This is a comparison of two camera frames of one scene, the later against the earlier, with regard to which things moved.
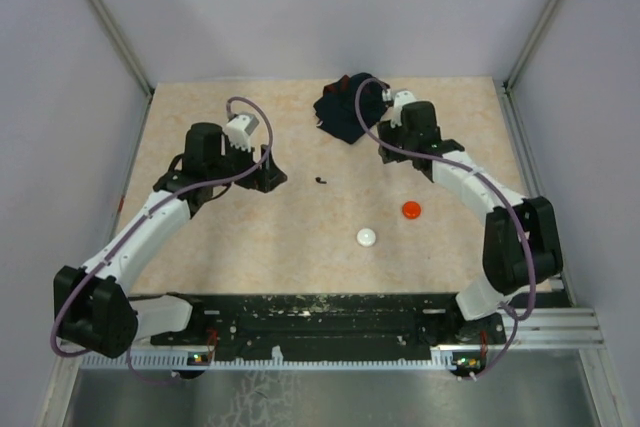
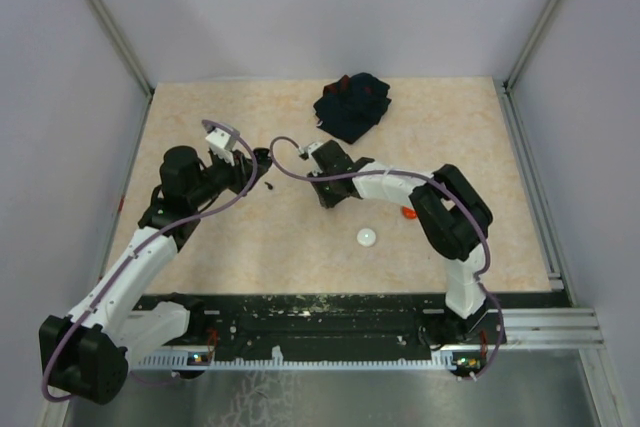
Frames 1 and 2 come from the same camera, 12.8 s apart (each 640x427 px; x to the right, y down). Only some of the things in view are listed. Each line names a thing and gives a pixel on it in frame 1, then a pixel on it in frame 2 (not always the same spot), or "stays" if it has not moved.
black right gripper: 387,133 to 327,201
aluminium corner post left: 108,26 stays
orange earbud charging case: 411,210 stays
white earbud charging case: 366,237 stays
